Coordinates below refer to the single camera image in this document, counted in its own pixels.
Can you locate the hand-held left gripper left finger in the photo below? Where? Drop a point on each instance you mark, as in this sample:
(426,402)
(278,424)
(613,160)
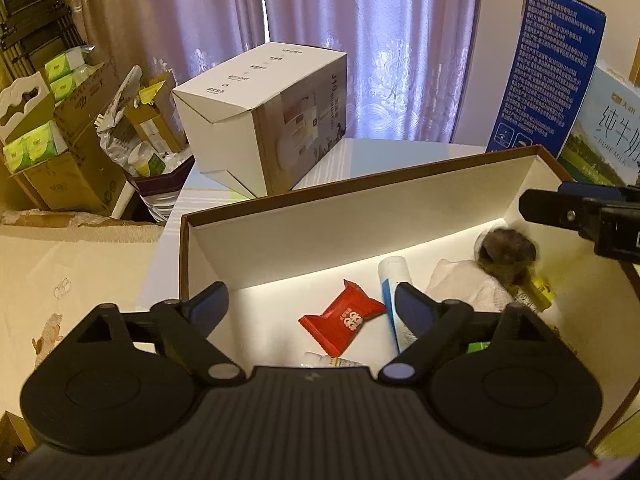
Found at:
(207,305)

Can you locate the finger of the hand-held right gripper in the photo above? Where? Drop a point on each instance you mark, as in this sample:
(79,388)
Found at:
(590,191)
(550,207)

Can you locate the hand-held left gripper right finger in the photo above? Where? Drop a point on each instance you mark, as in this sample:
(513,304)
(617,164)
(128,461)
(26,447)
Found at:
(412,305)

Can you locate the white tube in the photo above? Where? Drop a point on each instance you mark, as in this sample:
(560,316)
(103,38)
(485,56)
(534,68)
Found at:
(392,275)

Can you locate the white cloth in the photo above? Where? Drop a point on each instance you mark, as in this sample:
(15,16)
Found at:
(465,285)

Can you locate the dark plastic-wrapped snack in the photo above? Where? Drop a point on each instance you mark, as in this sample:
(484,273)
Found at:
(505,252)

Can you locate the red snack packet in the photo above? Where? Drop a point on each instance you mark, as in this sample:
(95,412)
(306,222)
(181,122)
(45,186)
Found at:
(345,317)

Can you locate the green medicine box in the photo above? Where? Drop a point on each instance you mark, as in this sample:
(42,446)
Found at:
(480,347)

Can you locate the yellow snack pouch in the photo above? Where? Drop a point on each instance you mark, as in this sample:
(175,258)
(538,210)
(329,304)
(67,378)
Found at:
(540,292)

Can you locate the small white bottle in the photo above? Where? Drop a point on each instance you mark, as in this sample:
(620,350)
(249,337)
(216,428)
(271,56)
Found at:
(320,360)

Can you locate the green white milk carton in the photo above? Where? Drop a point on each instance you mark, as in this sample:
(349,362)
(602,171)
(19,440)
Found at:
(605,130)

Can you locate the purple waste bin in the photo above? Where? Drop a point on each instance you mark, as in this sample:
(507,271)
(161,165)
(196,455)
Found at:
(160,195)

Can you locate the blue milk carton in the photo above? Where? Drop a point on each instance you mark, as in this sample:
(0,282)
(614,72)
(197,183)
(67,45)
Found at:
(545,70)

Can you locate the cream printed cloth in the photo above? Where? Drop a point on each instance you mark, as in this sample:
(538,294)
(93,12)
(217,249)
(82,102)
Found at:
(75,270)

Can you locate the large brown cardboard box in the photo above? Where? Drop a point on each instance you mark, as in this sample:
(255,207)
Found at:
(65,185)

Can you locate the small brown yellow carton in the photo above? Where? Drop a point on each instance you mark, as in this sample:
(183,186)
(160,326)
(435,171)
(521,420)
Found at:
(155,125)

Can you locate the crumpled clear plastic bag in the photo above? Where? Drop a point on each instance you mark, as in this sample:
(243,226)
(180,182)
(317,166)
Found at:
(117,135)

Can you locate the white cardboard box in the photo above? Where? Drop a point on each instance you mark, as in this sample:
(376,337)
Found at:
(280,125)

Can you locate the brown printed cardboard box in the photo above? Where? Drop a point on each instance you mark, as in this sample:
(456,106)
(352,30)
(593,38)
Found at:
(85,110)

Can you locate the green tissue pack bundle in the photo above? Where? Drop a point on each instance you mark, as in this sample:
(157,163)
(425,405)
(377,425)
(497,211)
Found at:
(62,72)
(35,145)

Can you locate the purple patterned curtain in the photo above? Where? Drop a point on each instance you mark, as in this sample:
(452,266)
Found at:
(375,35)

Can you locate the black folding rack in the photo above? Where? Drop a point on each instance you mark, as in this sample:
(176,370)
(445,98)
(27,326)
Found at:
(35,20)

